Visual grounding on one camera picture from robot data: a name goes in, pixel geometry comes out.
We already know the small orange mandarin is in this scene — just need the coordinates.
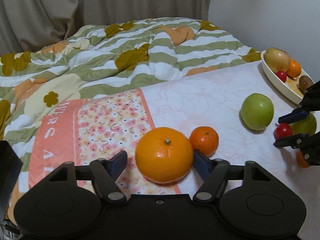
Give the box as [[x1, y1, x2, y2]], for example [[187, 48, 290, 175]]
[[189, 126, 219, 157]]

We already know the beige curtain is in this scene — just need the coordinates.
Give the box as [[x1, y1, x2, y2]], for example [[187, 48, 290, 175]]
[[1, 0, 210, 54]]

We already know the black flat card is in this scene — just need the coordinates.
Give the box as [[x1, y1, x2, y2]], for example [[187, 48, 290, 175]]
[[0, 140, 23, 223]]

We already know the large orange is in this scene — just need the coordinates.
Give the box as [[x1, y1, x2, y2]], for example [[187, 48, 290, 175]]
[[135, 127, 194, 184]]

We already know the pink floral towel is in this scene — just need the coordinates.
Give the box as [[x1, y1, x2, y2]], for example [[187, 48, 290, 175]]
[[28, 59, 320, 198]]

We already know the reddish yellow apple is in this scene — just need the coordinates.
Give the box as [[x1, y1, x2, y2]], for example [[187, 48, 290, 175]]
[[264, 47, 291, 73]]

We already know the cream yellow fruit bowl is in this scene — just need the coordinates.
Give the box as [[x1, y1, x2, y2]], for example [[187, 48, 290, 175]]
[[260, 50, 314, 105]]

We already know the brown kiwi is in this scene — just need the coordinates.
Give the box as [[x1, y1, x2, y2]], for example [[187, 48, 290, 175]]
[[299, 75, 314, 91]]

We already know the green striped floral duvet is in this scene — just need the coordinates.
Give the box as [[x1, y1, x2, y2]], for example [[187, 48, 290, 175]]
[[1, 18, 260, 218]]

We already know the red cherry tomato in bowl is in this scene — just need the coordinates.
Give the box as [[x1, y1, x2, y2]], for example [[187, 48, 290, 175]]
[[276, 70, 287, 83]]

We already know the orange mandarin in bowl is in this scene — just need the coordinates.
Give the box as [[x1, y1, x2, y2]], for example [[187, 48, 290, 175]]
[[286, 59, 302, 77]]

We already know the red cherry tomato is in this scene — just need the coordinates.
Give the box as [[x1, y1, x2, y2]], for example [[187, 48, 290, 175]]
[[276, 70, 287, 83], [273, 123, 293, 140]]

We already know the green apple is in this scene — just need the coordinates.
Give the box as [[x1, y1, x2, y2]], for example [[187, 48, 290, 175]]
[[289, 113, 317, 136], [240, 93, 274, 131]]

